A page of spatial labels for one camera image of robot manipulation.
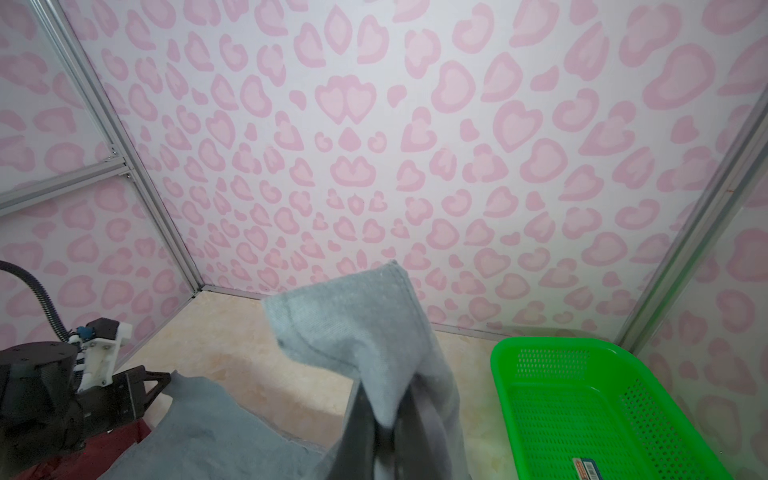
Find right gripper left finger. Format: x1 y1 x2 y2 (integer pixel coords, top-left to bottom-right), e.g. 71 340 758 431
341 384 377 480

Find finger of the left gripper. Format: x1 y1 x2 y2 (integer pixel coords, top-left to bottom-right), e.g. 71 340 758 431
128 366 171 408

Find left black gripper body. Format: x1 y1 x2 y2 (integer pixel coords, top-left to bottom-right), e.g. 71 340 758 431
76 366 147 438

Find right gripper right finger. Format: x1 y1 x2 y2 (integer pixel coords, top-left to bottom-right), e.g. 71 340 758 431
404 377 456 479

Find maroon long sleeve shirt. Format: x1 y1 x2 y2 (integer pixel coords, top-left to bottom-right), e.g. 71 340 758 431
15 420 151 480

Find grey long sleeve shirt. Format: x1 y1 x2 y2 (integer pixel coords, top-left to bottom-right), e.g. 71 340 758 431
106 262 470 479

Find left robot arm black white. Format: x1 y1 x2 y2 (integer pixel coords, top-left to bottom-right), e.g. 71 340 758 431
1 342 171 479

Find green plastic basket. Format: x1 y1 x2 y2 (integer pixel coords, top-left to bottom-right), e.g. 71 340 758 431
490 337 730 479

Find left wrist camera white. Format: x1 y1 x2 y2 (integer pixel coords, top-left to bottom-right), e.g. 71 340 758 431
68 317 133 393

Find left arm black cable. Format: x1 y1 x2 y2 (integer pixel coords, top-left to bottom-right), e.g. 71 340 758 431
0 259 72 344

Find left aluminium frame diagonal strut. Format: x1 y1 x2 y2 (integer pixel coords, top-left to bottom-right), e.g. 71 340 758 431
1 158 130 217

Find right rear aluminium frame post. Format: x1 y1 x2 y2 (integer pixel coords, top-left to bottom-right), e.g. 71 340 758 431
614 92 767 354

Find aluminium frame post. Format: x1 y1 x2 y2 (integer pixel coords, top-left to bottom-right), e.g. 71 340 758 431
30 1 205 294
614 92 767 354

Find left rear aluminium frame post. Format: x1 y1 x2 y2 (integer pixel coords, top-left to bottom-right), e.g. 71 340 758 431
30 1 205 294

